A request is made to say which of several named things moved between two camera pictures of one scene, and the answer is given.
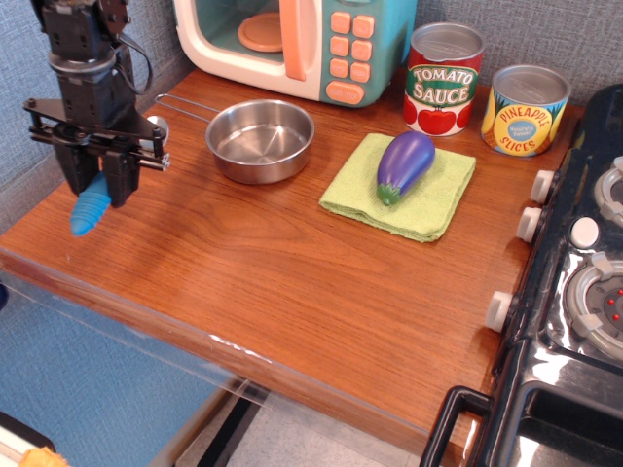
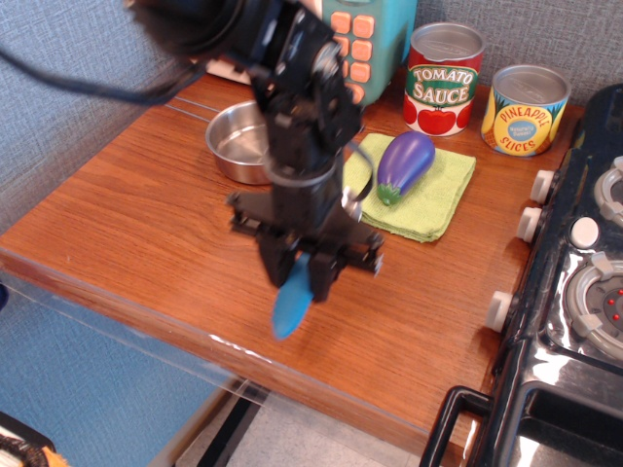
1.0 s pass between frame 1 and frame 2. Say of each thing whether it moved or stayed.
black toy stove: stayed
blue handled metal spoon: moved
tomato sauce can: stayed
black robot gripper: moved
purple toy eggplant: stayed
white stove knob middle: stayed
